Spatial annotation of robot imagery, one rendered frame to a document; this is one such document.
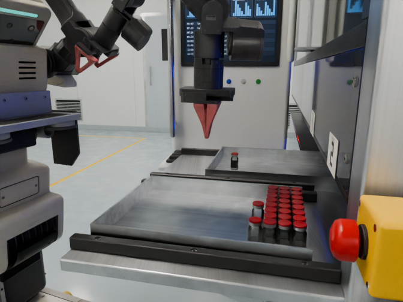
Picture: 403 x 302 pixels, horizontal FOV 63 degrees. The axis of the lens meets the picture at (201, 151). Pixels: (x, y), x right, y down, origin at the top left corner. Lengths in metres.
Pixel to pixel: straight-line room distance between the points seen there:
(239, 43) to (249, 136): 0.83
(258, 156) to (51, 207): 0.63
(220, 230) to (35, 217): 0.57
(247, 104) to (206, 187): 0.71
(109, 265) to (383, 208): 0.37
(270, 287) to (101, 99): 6.50
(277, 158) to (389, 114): 0.70
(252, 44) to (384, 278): 0.44
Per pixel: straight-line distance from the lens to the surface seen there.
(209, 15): 0.59
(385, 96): 0.38
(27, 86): 0.99
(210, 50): 0.62
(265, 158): 1.06
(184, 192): 0.76
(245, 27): 0.63
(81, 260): 0.54
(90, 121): 7.03
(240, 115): 1.41
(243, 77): 1.39
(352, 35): 0.52
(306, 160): 1.07
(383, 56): 0.38
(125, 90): 6.59
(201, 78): 0.63
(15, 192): 1.00
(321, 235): 0.62
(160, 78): 6.29
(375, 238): 0.32
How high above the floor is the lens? 1.15
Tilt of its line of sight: 14 degrees down
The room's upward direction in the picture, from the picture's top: straight up
